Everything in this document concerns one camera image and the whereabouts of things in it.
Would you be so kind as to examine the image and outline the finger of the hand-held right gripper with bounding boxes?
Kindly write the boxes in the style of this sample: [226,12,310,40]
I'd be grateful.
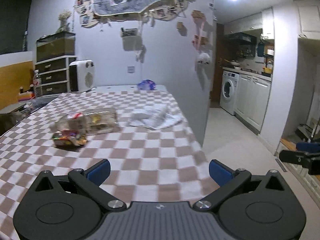
[296,142,320,152]
[279,150,313,167]

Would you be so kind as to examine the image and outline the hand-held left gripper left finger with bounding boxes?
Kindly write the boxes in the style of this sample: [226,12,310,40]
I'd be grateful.
[21,159,127,212]

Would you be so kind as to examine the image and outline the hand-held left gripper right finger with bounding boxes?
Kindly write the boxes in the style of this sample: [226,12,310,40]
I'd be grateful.
[194,159,298,212]

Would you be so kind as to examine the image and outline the snack wrapper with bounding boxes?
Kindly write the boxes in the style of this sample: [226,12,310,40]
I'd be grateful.
[52,129,88,149]

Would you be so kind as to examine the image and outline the clear plastic bottle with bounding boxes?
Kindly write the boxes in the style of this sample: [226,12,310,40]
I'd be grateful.
[49,108,120,135]

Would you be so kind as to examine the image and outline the white tissue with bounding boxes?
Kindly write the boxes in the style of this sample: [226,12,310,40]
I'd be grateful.
[128,104,184,130]

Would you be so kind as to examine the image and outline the white low drawer unit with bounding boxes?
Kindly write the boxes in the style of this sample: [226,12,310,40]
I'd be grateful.
[275,137,320,200]

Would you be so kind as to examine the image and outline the white lower kitchen cabinets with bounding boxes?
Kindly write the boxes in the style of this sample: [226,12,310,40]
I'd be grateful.
[234,72,273,134]

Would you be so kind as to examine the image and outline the white kitchen cabinets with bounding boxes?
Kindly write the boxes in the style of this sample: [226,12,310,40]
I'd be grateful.
[261,0,320,40]
[234,72,273,134]

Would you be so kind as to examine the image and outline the white washing machine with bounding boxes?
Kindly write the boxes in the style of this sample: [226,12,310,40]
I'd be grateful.
[219,70,241,116]

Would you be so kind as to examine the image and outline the white fan heater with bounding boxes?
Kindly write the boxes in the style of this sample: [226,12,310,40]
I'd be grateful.
[68,59,97,93]

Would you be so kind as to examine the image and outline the purple plastic bag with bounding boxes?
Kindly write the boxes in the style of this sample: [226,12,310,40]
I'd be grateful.
[137,79,157,91]

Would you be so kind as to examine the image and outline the white drawer cabinet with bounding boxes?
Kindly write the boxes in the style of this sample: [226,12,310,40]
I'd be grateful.
[35,55,78,97]

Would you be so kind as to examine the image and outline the grey flat box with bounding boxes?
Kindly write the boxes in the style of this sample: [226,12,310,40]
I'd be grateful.
[0,102,31,115]

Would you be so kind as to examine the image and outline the brown wooden door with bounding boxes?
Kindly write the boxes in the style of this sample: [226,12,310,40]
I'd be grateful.
[210,22,226,108]

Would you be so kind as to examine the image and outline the upright water bottle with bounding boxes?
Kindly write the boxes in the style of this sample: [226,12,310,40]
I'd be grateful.
[33,69,44,98]

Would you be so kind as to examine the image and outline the white plush toy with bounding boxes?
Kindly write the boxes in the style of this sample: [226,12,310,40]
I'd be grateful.
[196,52,211,64]

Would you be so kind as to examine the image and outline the black kitchen shelf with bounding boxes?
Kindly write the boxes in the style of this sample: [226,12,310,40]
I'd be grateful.
[223,32,258,58]

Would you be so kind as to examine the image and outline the white upper kitchen cabinets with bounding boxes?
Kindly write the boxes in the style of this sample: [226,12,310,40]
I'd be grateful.
[261,0,320,40]

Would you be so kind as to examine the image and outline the glass fish tank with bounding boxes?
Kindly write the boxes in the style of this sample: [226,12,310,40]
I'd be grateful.
[35,31,76,63]

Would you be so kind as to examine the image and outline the dried flowers in vase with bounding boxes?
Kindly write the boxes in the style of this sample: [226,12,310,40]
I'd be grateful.
[57,9,73,33]

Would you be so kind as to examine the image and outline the wall pocket organizer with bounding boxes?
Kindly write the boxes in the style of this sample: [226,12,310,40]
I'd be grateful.
[120,27,143,52]

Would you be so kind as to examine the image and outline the wall photo collage board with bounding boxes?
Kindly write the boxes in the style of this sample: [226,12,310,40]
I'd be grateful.
[74,0,191,27]

